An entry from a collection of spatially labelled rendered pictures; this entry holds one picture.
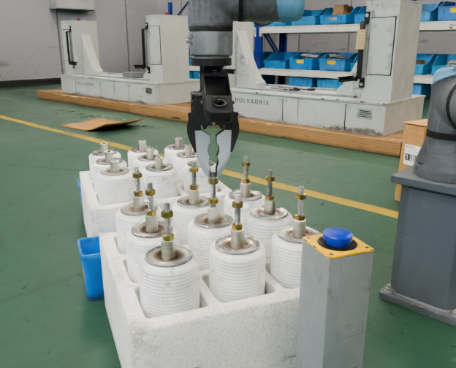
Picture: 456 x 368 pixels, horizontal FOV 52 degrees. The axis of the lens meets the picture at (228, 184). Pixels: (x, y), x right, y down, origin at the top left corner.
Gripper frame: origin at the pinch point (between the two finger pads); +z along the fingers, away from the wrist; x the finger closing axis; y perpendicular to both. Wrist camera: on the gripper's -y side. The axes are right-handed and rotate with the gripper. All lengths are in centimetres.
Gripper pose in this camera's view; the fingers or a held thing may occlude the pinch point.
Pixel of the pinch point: (213, 171)
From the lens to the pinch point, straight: 84.9
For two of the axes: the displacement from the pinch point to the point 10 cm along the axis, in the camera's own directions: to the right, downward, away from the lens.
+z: 0.0, 9.6, 2.9
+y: -1.3, -2.9, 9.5
